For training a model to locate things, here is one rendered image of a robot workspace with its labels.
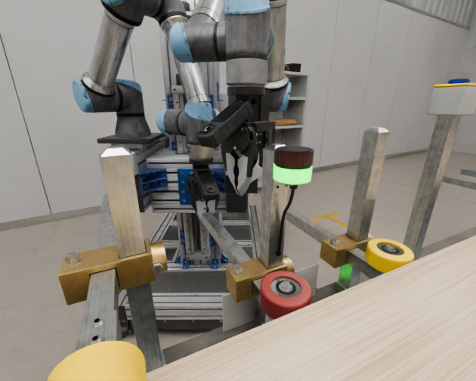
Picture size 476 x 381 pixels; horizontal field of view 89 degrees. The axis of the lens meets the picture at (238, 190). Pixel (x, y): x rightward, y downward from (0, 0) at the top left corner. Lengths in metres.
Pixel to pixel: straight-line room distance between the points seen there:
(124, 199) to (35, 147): 2.71
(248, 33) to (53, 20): 2.69
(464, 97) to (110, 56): 0.99
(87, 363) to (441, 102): 0.81
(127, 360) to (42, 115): 2.84
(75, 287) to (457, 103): 0.83
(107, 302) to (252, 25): 0.44
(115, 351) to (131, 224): 0.16
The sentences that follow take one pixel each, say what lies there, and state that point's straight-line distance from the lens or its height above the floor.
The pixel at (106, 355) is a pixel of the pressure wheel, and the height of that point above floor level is 0.98.
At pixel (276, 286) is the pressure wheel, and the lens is 0.42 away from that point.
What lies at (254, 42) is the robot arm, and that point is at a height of 1.27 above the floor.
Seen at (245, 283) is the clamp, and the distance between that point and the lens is 0.48.
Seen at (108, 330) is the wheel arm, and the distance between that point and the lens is 0.31.
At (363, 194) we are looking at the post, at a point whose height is 0.99.
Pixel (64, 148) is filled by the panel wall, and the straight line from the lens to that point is 3.03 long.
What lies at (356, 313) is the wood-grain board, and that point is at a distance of 0.41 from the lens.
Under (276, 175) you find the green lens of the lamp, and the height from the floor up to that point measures 1.07.
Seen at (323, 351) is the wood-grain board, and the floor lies 0.90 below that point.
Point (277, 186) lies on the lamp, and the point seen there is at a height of 1.04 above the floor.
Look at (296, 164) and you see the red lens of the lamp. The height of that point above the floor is 1.09.
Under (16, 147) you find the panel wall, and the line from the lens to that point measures 3.08.
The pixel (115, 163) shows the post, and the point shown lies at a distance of 0.34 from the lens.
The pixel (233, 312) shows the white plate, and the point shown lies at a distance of 0.59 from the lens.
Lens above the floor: 1.18
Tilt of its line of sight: 20 degrees down
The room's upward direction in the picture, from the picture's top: straight up
